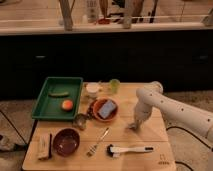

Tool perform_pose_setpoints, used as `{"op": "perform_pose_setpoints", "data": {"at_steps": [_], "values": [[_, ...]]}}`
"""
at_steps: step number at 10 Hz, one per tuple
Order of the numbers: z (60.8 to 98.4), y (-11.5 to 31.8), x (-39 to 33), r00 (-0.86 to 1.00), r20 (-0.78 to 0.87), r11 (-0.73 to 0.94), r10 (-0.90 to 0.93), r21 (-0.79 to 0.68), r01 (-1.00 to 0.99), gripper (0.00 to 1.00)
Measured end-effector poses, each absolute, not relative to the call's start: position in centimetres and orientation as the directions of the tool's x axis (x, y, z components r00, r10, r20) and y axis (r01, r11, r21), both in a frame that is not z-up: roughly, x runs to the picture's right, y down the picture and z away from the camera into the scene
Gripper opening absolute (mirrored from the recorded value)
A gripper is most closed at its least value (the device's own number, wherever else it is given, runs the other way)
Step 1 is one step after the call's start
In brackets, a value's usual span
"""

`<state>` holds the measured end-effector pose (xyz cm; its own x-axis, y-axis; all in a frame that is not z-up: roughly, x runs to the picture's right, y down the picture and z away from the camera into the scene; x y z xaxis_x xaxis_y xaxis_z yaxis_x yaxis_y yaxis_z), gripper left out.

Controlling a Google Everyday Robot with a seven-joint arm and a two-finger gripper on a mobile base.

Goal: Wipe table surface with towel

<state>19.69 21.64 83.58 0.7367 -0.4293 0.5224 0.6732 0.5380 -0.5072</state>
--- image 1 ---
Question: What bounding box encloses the green cucumber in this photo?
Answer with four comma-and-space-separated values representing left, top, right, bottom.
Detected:
48, 92, 69, 97

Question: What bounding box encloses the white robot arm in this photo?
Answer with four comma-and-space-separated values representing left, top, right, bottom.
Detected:
129, 81, 213, 142

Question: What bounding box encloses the small metal cup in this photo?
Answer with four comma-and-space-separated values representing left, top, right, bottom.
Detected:
73, 114, 87, 130

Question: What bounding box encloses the orange bowl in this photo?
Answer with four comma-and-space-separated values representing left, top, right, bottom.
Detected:
92, 98, 118, 122

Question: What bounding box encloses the black cable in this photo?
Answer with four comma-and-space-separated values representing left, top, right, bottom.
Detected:
165, 125, 213, 171

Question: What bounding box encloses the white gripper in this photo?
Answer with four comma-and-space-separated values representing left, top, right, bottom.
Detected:
128, 102, 152, 131

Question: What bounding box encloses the metal fork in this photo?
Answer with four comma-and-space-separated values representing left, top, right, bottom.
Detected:
86, 128, 109, 157

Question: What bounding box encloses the white handled brush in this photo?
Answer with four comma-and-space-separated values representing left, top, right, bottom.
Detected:
107, 144, 154, 157

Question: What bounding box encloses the blue sponge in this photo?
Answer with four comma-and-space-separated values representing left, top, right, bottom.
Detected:
98, 100, 116, 119

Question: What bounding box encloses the dark red bowl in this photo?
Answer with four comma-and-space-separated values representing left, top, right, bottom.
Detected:
53, 128, 80, 157

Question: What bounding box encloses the beige folded towel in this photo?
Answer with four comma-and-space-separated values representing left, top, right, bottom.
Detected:
37, 133, 52, 160

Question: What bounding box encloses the white cup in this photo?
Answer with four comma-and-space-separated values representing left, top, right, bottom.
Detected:
86, 83, 100, 98

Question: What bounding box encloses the orange fruit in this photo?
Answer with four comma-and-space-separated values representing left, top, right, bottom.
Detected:
61, 100, 73, 111

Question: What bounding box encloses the green plastic tray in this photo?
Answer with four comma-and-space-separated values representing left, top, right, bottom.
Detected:
32, 77, 83, 121

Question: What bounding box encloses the green cup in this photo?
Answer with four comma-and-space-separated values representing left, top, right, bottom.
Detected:
109, 79, 120, 94

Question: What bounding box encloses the black cabinet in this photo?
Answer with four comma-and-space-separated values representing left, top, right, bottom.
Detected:
0, 30, 213, 99

